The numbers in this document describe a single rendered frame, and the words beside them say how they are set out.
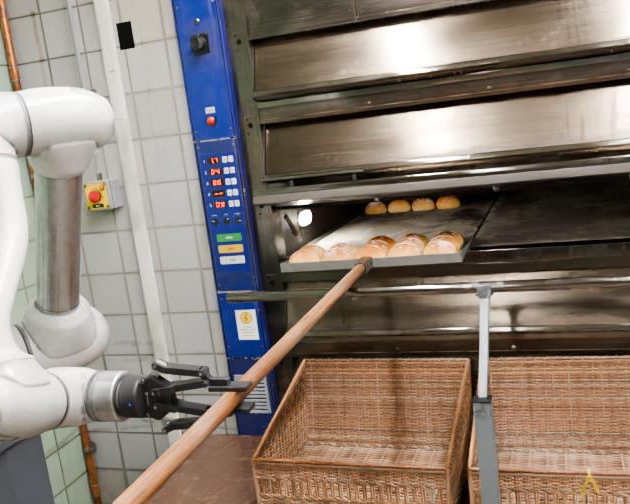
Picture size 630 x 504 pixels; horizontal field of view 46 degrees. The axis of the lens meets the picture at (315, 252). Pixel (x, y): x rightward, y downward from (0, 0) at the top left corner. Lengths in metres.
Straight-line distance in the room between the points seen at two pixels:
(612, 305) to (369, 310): 0.72
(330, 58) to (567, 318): 1.05
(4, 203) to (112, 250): 1.25
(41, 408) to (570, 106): 1.60
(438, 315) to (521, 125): 0.62
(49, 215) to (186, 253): 0.94
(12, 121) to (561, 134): 1.43
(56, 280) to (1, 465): 0.45
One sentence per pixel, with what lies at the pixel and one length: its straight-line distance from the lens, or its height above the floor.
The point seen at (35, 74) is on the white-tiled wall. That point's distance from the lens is 2.83.
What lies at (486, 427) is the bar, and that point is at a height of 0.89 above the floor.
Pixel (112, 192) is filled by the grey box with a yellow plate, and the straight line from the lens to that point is 2.63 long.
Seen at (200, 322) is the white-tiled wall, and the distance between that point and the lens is 2.63.
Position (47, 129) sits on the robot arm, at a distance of 1.59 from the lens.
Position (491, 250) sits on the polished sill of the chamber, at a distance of 2.28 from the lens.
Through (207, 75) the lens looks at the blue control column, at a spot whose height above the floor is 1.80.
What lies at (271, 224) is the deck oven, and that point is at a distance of 2.44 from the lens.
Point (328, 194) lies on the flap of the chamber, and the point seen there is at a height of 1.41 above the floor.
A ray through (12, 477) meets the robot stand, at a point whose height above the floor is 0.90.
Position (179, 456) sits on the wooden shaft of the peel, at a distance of 1.10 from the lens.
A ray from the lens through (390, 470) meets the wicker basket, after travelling 2.01.
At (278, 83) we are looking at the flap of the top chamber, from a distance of 2.36.
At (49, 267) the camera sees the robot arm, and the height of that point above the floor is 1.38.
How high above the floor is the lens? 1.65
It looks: 11 degrees down
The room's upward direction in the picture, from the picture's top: 7 degrees counter-clockwise
